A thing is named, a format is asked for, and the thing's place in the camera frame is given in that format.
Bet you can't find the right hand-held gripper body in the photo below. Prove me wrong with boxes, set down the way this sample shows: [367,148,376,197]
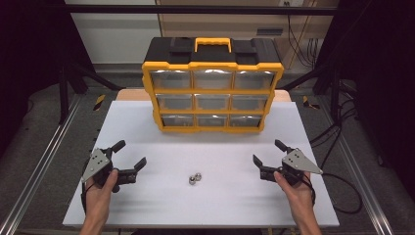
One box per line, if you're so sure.
[259,147,324,188]

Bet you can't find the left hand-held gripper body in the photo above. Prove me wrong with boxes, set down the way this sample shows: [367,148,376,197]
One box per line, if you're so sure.
[80,147,138,194]

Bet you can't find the yellow black organizer cabinet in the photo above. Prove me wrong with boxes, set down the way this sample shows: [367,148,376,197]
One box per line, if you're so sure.
[141,36,285,134]

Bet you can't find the person's right hand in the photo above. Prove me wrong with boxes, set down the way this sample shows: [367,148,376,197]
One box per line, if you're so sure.
[273,170,314,220]

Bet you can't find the person's left hand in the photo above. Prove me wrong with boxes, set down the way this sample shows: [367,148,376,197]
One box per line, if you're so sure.
[85,168,119,222]

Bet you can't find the black metal stand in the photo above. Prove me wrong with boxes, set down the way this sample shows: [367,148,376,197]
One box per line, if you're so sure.
[279,62,344,122]
[58,62,125,125]

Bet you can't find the set of clear plastic drawers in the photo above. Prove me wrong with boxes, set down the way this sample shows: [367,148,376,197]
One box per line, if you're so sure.
[150,69,276,128]

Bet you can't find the black curtain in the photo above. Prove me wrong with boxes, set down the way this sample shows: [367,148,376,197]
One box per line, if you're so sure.
[314,0,415,197]
[0,0,96,155]

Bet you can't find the right hand-held gripper black cable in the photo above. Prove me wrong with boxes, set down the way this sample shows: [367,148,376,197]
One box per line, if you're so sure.
[302,177,317,208]

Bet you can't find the hand-held gripper black cable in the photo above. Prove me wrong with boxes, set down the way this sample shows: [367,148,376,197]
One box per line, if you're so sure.
[80,181,96,214]
[302,177,317,208]

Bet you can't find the left hand-held gripper black cable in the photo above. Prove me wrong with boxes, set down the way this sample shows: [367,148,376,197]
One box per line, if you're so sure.
[80,181,96,214]

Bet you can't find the black floor cables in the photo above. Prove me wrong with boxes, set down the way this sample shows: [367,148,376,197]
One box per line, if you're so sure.
[308,80,360,170]

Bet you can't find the aluminium floor rail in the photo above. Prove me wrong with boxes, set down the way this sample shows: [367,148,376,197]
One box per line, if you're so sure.
[0,94,82,235]
[317,97,396,235]

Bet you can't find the looped black floor cable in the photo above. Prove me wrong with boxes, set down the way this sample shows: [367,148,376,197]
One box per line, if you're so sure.
[321,172,364,215]

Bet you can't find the hanging black cable bundle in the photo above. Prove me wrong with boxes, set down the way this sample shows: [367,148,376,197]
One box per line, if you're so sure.
[286,14,323,69]

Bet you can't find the black horizontal frame bar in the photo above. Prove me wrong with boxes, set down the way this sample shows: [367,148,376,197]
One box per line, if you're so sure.
[64,4,339,16]

